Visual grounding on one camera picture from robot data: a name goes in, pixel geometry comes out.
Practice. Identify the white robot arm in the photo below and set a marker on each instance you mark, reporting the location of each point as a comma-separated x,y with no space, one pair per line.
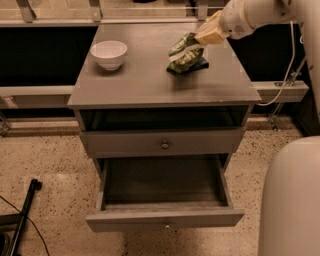
290,211

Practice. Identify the dark blue snack bar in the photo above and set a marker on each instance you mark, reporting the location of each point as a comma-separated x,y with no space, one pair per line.
202,63

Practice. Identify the metal railing frame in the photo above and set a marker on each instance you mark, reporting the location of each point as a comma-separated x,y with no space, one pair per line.
43,54

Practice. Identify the white ceramic bowl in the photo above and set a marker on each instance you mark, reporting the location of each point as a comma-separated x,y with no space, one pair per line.
109,55

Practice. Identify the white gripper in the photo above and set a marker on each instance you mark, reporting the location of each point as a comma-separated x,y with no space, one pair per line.
235,19

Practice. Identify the grey wooden drawer cabinet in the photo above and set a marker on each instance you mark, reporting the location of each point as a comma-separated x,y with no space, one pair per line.
207,87

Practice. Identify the closed grey upper drawer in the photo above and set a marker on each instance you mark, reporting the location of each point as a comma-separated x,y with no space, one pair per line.
160,143

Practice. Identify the black stand leg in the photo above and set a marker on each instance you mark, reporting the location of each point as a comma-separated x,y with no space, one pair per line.
12,225

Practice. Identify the green jalapeno chip bag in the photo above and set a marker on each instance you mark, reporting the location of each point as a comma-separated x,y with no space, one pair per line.
185,53

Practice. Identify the open grey middle drawer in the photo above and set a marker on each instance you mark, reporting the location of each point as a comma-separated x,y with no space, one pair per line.
176,192

